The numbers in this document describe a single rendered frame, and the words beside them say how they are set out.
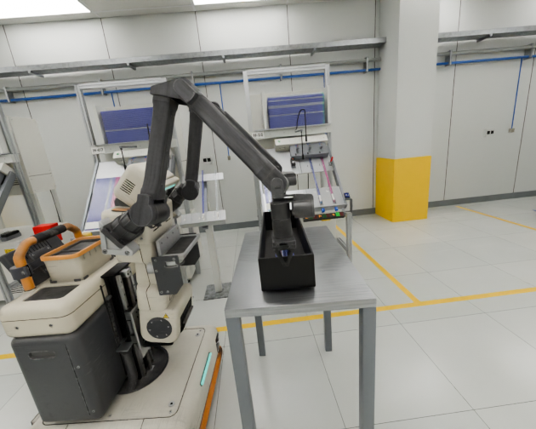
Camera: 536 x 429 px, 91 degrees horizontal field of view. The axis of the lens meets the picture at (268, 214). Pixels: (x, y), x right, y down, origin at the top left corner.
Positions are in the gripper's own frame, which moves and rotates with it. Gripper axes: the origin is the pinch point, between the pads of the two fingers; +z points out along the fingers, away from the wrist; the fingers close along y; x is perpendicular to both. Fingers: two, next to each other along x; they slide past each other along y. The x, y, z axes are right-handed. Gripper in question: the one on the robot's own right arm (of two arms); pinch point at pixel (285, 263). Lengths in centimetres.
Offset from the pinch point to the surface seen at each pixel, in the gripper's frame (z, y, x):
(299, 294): 10.2, -1.2, -3.2
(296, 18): -196, 330, -52
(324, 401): 90, 29, -13
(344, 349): 90, 61, -32
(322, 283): 10.3, 3.7, -11.6
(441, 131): -29, 349, -263
